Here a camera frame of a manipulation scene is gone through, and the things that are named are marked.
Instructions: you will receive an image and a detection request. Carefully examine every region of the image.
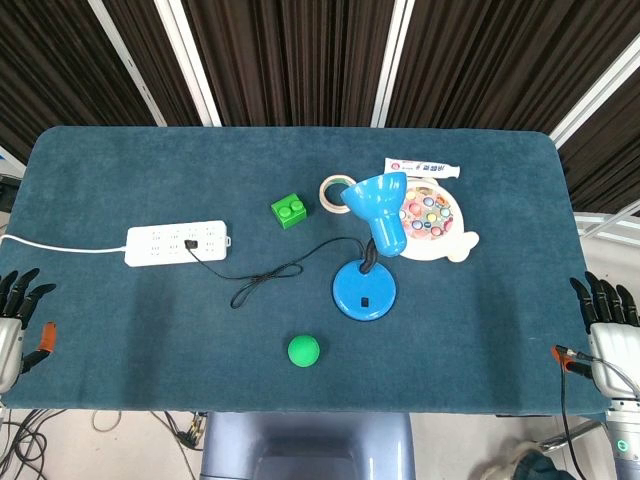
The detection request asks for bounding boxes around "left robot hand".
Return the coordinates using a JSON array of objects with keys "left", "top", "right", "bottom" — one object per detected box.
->
[{"left": 0, "top": 268, "right": 58, "bottom": 394}]

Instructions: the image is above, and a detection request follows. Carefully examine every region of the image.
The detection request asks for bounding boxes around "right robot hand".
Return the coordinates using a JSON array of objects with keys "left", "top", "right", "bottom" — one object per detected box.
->
[{"left": 551, "top": 271, "right": 640, "bottom": 400}]

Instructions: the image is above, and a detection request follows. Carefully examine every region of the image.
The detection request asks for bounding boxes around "blue desk lamp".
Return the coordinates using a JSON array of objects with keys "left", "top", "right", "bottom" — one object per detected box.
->
[{"left": 332, "top": 172, "right": 408, "bottom": 322}]

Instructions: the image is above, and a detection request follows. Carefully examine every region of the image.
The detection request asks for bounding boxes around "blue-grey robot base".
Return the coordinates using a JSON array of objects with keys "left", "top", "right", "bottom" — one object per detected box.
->
[{"left": 199, "top": 411, "right": 416, "bottom": 480}]

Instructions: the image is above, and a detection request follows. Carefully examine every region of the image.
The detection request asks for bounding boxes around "blue table cloth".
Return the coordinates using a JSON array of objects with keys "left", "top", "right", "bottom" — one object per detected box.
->
[{"left": 0, "top": 125, "right": 617, "bottom": 416}]

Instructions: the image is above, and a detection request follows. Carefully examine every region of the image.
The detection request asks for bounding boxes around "white power strip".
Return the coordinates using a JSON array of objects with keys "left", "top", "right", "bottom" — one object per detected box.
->
[{"left": 124, "top": 220, "right": 233, "bottom": 268}]

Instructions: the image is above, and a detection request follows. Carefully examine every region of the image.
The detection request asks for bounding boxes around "white fish-shaped toy game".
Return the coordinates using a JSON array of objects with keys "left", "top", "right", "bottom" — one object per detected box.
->
[{"left": 398, "top": 179, "right": 481, "bottom": 263}]

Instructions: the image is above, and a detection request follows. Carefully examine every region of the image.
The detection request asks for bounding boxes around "white ointment tube box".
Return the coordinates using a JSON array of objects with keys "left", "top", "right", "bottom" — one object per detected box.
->
[{"left": 383, "top": 157, "right": 462, "bottom": 180}]

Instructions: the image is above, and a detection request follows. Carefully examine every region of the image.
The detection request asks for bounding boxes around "green ball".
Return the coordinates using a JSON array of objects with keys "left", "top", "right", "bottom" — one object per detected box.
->
[{"left": 287, "top": 334, "right": 321, "bottom": 369}]

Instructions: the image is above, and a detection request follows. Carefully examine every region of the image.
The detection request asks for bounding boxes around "green toy building block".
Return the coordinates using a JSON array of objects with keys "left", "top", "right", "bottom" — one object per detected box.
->
[{"left": 270, "top": 194, "right": 309, "bottom": 231}]

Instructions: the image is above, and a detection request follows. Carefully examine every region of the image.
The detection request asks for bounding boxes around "masking tape roll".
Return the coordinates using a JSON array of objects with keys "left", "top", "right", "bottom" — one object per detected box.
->
[{"left": 319, "top": 174, "right": 357, "bottom": 216}]

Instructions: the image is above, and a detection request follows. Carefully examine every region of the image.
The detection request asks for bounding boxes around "white power strip cable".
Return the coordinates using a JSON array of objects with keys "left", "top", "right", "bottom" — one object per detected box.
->
[{"left": 0, "top": 234, "right": 129, "bottom": 254}]

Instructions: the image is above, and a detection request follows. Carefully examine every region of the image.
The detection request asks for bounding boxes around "black lamp power cord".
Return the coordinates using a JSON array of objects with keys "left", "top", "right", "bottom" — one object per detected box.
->
[{"left": 183, "top": 236, "right": 365, "bottom": 310}]

